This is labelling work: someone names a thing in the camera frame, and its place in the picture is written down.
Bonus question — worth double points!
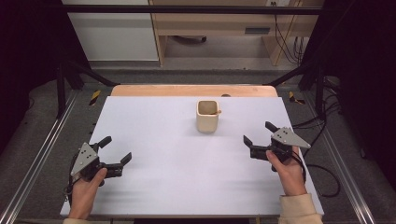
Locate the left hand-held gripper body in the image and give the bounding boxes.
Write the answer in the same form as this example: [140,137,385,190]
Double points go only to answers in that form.
[70,142,124,183]

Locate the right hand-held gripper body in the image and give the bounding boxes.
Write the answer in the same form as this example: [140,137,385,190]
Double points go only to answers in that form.
[249,126,312,173]

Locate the beige square cup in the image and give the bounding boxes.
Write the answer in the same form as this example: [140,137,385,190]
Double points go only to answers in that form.
[195,99,220,134]

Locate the person's left hand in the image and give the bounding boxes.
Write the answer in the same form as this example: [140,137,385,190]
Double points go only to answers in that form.
[67,167,108,220]

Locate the person's right hand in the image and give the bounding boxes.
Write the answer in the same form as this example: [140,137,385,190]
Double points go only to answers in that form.
[265,146,308,197]

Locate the yellow-black floor tape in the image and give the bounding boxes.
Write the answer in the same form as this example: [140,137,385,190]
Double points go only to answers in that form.
[89,90,103,106]
[288,91,306,105]

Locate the white table board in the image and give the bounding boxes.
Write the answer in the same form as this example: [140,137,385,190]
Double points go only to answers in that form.
[60,95,325,218]

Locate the black metal stand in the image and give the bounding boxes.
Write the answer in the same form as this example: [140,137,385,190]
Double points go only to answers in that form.
[264,59,329,121]
[55,59,120,119]

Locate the wooden table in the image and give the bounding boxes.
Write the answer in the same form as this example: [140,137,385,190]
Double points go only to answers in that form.
[110,84,278,98]

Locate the black curtain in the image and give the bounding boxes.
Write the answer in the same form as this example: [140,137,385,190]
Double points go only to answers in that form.
[298,0,396,183]
[0,0,92,150]

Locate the white cabinet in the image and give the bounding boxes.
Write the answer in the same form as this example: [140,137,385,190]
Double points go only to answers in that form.
[62,0,160,62]

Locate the light wooden desk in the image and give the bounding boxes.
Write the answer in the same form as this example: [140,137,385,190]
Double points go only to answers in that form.
[148,0,325,67]

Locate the dark object under desk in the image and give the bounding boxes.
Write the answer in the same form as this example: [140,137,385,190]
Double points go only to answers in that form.
[172,35,207,44]

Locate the right hand-held gripper cable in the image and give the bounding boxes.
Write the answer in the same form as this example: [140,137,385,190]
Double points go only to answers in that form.
[290,151,341,198]

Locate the hand-held gripper cable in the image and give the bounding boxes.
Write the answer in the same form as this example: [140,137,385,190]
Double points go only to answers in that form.
[64,153,78,208]
[290,151,341,198]

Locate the black floor cables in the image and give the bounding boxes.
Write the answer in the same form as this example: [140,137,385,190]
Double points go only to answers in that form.
[292,77,342,160]

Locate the left hand-held gripper cable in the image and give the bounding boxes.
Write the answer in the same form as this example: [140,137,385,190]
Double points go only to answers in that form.
[64,153,78,208]

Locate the aluminium floor rail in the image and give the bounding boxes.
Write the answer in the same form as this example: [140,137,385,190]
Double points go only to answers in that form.
[303,92,378,224]
[0,90,78,224]

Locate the hanging black cables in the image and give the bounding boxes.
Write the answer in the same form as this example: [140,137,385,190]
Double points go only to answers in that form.
[270,1,308,65]

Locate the black horizontal frame bar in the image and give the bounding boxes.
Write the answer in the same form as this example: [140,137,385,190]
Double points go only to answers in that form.
[62,4,325,16]

